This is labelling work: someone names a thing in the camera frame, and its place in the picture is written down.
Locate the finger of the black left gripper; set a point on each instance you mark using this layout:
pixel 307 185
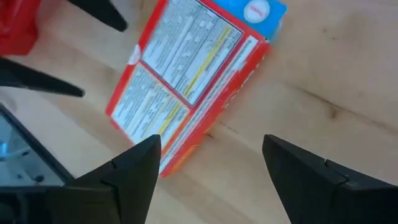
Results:
pixel 104 12
pixel 34 81

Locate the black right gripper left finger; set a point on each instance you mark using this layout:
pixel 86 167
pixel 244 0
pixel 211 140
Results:
pixel 133 183

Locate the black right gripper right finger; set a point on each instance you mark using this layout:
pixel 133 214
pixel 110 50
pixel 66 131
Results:
pixel 311 186

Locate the red first aid case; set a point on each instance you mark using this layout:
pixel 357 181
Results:
pixel 15 28

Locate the red medicine box with label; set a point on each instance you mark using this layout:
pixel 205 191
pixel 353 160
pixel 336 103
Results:
pixel 186 68

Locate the blue box with white circle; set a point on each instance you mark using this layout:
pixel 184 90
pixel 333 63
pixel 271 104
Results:
pixel 267 15

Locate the black aluminium frame rail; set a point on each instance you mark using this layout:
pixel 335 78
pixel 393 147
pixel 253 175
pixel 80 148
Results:
pixel 40 146

